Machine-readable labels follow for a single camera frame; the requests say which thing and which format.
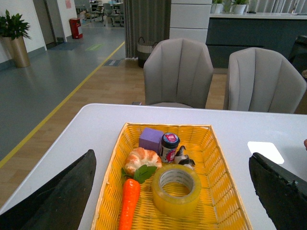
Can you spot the dark grey counter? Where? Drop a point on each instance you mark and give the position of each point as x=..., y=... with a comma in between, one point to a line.
x=228, y=33

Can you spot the purple foam cube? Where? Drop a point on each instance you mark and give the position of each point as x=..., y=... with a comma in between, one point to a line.
x=150, y=139

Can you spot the white cabinet column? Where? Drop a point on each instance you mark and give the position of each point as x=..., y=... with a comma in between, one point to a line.
x=190, y=19

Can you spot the toy croissant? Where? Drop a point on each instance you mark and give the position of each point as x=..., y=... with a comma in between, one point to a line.
x=139, y=157

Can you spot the white potted plant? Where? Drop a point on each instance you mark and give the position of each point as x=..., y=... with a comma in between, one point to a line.
x=235, y=6

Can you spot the grey chair right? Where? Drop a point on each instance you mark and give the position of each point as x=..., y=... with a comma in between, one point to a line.
x=262, y=80

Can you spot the red bin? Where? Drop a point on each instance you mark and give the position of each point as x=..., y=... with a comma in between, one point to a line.
x=76, y=29

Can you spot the yellow packing tape roll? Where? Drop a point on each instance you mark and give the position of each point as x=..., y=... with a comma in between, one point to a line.
x=176, y=190

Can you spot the small dark jar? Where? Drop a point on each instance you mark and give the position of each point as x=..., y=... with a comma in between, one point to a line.
x=169, y=144

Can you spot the woven laundry basket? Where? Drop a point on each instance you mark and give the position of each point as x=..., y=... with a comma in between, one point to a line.
x=144, y=49

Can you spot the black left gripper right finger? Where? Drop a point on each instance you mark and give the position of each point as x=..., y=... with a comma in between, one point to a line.
x=281, y=193

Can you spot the orange toy carrot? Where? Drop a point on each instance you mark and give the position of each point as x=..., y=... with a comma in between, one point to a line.
x=131, y=193

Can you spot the yellow woven basket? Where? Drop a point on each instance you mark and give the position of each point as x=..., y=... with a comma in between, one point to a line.
x=220, y=206

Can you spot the grey chair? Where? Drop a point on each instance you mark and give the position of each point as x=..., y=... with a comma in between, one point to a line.
x=178, y=73
x=262, y=80

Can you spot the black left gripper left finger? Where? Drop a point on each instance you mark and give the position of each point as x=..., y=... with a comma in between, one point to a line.
x=57, y=205

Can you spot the small bird figurine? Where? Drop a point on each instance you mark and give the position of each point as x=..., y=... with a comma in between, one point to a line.
x=182, y=159

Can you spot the grey chair left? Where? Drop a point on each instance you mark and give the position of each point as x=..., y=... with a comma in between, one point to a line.
x=178, y=73

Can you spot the potted plant gold planter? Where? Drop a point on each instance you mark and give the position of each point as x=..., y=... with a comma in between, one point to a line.
x=13, y=29

